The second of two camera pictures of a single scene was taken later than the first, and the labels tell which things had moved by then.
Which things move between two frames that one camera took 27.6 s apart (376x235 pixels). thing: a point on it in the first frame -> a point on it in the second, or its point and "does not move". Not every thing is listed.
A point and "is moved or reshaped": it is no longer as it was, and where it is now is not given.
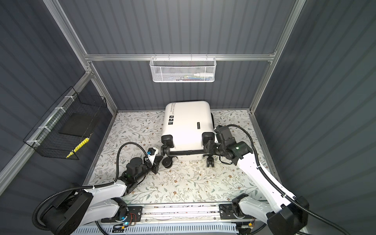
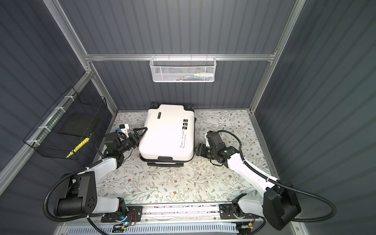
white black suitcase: (188, 127) is moved or reshaped
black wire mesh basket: (70, 123) does not move
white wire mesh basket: (182, 69) does not move
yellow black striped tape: (79, 147) does not move
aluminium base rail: (184, 212) does not move
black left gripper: (156, 164) -> (136, 135)
